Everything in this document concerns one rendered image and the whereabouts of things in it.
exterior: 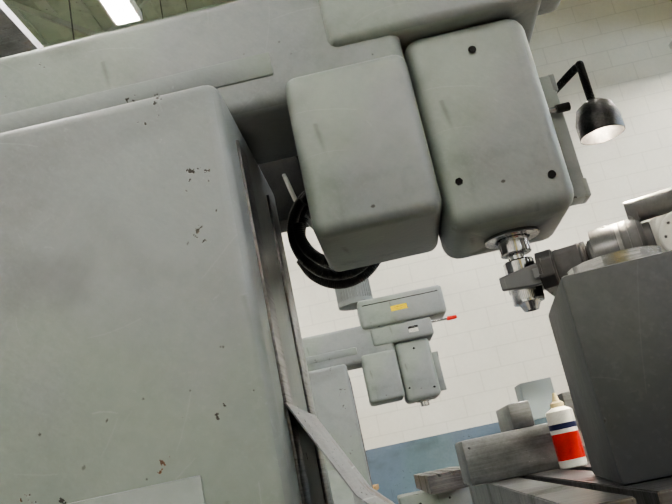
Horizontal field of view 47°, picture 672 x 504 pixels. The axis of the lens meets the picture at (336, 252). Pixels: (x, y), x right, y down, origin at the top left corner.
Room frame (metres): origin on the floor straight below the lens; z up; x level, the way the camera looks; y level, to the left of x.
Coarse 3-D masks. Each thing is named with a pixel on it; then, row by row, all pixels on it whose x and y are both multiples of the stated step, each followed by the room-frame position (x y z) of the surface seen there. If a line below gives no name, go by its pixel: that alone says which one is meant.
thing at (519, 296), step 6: (522, 264) 1.13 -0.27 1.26; (528, 264) 1.14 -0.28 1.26; (510, 270) 1.14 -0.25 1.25; (516, 270) 1.14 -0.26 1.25; (528, 288) 1.13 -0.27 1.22; (534, 288) 1.14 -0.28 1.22; (540, 288) 1.14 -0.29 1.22; (516, 294) 1.14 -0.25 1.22; (522, 294) 1.14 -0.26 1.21; (528, 294) 1.13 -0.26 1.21; (534, 294) 1.14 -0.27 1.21; (540, 294) 1.14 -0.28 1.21; (516, 300) 1.15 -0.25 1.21; (522, 300) 1.14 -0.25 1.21; (528, 300) 1.14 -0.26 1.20; (516, 306) 1.17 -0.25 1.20
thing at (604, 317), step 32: (608, 256) 0.71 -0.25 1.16; (640, 256) 0.70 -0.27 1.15; (576, 288) 0.70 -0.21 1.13; (608, 288) 0.69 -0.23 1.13; (640, 288) 0.69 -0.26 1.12; (576, 320) 0.70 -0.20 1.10; (608, 320) 0.69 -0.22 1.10; (640, 320) 0.69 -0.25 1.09; (576, 352) 0.74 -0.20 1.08; (608, 352) 0.69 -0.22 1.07; (640, 352) 0.69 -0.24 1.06; (576, 384) 0.82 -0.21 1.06; (608, 384) 0.70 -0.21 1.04; (640, 384) 0.69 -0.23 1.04; (608, 416) 0.70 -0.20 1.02; (640, 416) 0.69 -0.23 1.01; (608, 448) 0.71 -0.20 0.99; (640, 448) 0.69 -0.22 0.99; (640, 480) 0.70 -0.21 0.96
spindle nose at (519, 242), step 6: (516, 234) 1.13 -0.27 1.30; (522, 234) 1.14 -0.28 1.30; (498, 240) 1.15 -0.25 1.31; (504, 240) 1.14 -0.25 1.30; (510, 240) 1.14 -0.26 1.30; (516, 240) 1.13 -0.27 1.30; (522, 240) 1.14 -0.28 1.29; (528, 240) 1.15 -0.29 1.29; (498, 246) 1.16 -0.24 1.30; (504, 246) 1.14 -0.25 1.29; (510, 246) 1.14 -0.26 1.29; (516, 246) 1.13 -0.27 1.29; (522, 246) 1.14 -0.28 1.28; (528, 246) 1.14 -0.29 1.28; (504, 252) 1.14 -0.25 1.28; (510, 252) 1.14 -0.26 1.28; (528, 252) 1.16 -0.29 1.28; (504, 258) 1.17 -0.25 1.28
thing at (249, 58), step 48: (240, 0) 1.07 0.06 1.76; (288, 0) 1.06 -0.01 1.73; (48, 48) 1.08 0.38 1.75; (96, 48) 1.07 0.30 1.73; (144, 48) 1.07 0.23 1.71; (192, 48) 1.07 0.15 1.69; (240, 48) 1.06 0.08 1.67; (288, 48) 1.06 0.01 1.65; (336, 48) 1.06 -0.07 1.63; (384, 48) 1.05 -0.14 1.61; (0, 96) 1.08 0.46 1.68; (48, 96) 1.08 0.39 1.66; (96, 96) 1.07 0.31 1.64; (144, 96) 1.07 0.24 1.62; (240, 96) 1.06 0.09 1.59; (288, 144) 1.21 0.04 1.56
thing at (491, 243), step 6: (516, 228) 1.12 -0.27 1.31; (522, 228) 1.12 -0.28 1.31; (528, 228) 1.12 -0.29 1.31; (534, 228) 1.13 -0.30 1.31; (498, 234) 1.12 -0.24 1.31; (504, 234) 1.12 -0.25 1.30; (510, 234) 1.12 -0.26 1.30; (528, 234) 1.16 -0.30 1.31; (534, 234) 1.16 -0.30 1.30; (486, 240) 1.15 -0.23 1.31; (492, 240) 1.14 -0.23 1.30; (486, 246) 1.17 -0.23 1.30; (492, 246) 1.17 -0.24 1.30
